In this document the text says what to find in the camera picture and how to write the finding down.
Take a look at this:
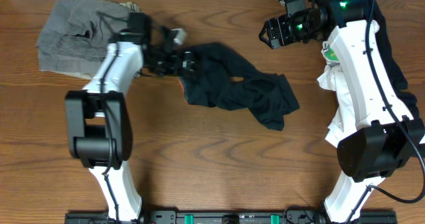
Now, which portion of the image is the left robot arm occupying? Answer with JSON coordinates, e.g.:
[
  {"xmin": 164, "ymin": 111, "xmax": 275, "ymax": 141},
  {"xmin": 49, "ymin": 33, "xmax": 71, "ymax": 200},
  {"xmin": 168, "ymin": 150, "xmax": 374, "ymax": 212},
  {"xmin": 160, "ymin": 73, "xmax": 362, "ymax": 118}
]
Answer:
[{"xmin": 64, "ymin": 13, "xmax": 200, "ymax": 223}]

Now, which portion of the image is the black t-shirt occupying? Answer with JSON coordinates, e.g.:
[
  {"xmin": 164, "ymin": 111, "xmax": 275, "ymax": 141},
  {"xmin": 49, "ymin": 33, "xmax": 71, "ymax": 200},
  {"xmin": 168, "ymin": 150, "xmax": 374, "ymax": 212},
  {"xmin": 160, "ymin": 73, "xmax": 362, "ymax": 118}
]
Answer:
[{"xmin": 373, "ymin": 2, "xmax": 420, "ymax": 119}]

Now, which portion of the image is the white printed t-shirt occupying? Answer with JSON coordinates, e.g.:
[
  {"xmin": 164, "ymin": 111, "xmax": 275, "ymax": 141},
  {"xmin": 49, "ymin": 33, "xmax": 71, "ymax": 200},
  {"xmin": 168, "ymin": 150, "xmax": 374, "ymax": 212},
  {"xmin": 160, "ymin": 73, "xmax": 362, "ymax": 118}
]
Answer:
[{"xmin": 316, "ymin": 19, "xmax": 381, "ymax": 148}]

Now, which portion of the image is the folded beige garment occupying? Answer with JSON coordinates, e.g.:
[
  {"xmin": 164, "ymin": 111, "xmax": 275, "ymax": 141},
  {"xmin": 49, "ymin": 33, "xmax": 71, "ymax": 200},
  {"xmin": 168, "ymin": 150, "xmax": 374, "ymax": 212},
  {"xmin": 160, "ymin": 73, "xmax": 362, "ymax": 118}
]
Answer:
[{"xmin": 39, "ymin": 1, "xmax": 142, "ymax": 81}]

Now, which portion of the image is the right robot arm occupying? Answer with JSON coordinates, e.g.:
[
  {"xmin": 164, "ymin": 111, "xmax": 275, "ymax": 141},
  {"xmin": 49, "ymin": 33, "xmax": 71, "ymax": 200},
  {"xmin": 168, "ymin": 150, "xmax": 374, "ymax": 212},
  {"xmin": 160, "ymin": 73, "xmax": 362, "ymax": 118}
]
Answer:
[{"xmin": 259, "ymin": 0, "xmax": 424, "ymax": 223}]

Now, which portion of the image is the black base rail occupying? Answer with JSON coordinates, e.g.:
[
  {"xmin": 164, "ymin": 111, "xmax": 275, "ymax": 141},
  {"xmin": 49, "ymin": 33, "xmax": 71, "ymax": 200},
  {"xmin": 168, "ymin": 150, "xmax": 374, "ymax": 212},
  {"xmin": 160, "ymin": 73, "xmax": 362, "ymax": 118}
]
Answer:
[{"xmin": 64, "ymin": 209, "xmax": 398, "ymax": 224}]

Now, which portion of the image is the black leggings red waistband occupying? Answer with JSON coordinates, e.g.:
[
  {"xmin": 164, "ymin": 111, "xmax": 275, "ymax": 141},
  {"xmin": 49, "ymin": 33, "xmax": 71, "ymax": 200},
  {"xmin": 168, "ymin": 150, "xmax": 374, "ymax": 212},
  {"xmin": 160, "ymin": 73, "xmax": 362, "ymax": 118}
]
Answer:
[{"xmin": 180, "ymin": 43, "xmax": 299, "ymax": 131}]

